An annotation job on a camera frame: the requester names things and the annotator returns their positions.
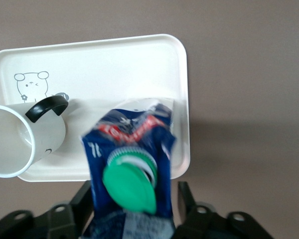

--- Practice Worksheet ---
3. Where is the blue milk carton green cap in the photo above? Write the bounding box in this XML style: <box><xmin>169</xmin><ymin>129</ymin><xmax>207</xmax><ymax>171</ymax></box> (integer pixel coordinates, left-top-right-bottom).
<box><xmin>79</xmin><ymin>97</ymin><xmax>178</xmax><ymax>239</ymax></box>

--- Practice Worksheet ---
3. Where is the white smiley mug black handle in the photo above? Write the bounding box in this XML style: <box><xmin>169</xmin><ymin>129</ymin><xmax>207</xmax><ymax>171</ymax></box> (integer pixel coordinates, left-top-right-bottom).
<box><xmin>0</xmin><ymin>96</ymin><xmax>69</xmax><ymax>178</ymax></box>

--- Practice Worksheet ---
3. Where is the cream rabbit print tray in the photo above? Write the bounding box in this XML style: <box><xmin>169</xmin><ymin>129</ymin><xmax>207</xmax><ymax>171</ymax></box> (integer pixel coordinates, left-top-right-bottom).
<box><xmin>0</xmin><ymin>33</ymin><xmax>191</xmax><ymax>183</ymax></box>

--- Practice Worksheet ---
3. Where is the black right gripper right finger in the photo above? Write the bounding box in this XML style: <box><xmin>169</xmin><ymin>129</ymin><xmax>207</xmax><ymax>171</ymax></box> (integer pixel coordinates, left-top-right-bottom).
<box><xmin>176</xmin><ymin>181</ymin><xmax>275</xmax><ymax>239</ymax></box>

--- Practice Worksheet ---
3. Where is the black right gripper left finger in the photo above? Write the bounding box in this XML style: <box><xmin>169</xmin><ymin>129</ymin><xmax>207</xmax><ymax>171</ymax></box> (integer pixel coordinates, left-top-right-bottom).
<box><xmin>0</xmin><ymin>181</ymin><xmax>95</xmax><ymax>239</ymax></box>

